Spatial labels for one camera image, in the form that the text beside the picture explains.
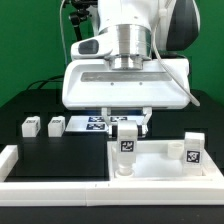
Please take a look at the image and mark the white cable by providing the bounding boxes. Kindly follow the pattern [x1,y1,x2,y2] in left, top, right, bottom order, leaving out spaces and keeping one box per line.
[59,0,69,78]

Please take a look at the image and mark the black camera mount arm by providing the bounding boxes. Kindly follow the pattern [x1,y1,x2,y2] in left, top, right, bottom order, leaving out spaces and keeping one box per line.
[66,0,98,41]

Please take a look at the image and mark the white square tabletop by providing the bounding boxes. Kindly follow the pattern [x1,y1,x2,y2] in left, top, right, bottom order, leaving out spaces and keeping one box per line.
[107,140,224,181]

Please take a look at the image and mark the black cables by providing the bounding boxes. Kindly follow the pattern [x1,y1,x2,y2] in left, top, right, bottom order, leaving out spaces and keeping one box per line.
[26,74,65,91]

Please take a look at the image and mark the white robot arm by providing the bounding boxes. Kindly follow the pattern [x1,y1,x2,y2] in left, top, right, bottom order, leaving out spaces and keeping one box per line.
[62,0,200,133]

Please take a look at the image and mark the white U-shaped fence wall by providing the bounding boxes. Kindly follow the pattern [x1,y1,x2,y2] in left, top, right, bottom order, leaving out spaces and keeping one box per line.
[0,145,224,206]

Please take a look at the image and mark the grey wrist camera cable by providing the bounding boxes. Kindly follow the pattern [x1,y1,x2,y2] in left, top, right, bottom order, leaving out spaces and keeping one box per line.
[151,0,202,108]

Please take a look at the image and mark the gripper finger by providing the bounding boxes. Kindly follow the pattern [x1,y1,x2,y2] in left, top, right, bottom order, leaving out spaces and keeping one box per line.
[101,107,117,138]
[138,107,152,137]

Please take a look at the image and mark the white marker plate with tags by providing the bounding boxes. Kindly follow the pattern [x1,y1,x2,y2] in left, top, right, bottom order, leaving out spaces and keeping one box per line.
[65,115,129,134]

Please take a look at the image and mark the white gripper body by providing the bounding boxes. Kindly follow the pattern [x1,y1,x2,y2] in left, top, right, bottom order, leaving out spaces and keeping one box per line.
[62,38,190,110]

